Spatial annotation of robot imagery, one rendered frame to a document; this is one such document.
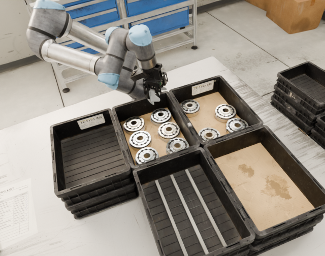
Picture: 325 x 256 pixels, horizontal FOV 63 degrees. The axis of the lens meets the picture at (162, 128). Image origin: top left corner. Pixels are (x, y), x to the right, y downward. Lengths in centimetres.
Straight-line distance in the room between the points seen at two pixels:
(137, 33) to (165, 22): 223
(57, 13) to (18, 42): 258
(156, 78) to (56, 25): 49
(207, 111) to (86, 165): 65
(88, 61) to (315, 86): 167
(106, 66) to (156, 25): 217
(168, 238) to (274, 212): 40
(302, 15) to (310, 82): 174
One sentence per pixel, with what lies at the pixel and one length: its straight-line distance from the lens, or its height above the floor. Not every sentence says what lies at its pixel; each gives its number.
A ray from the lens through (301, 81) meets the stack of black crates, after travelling 226.
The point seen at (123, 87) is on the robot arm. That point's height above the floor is 93.
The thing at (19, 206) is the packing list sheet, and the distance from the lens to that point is 144.
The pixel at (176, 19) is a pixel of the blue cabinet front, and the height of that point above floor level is 44.
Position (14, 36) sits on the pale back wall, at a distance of 381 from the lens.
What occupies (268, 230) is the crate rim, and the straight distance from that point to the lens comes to 94.
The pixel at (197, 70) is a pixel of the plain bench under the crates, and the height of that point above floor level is 70.
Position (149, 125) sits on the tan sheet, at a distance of 132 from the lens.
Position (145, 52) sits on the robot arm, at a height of 128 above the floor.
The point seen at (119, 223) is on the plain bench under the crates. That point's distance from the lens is 121.
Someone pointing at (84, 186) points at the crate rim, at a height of 93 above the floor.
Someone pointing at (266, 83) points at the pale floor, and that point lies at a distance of 299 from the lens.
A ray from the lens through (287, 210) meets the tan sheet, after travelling 111.
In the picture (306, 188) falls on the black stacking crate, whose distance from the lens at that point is 113.
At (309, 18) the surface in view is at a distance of 397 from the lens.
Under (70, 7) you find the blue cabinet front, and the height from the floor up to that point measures 84.
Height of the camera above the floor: 177
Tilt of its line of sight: 47 degrees down
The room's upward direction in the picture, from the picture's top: 8 degrees counter-clockwise
